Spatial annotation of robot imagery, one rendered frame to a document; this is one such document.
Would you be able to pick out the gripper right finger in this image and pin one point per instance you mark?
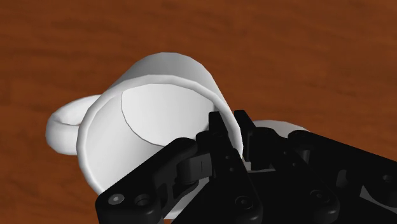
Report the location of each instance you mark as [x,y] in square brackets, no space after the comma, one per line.
[297,173]

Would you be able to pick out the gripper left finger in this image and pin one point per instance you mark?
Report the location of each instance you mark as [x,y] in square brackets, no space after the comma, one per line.
[217,173]

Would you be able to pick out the white mug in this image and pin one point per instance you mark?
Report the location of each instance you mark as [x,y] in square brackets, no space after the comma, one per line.
[145,118]

